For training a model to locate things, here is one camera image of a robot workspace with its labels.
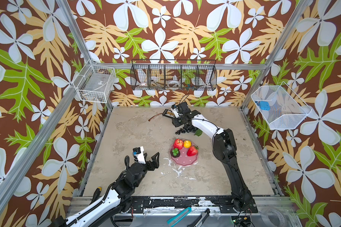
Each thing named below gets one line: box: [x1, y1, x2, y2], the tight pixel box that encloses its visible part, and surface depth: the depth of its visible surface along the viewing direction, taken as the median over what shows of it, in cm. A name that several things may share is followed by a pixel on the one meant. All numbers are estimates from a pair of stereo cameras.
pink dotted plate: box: [170, 143, 199, 166], surface depth 92 cm
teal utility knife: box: [166, 206, 192, 227], surface depth 72 cm
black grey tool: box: [187, 208, 211, 227], surface depth 71 cm
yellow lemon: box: [183, 139, 192, 149], surface depth 95 cm
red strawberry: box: [186, 145, 200, 157], surface depth 92 cm
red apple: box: [173, 138, 184, 150], surface depth 93 cm
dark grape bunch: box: [175, 123, 198, 135], surface depth 103 cm
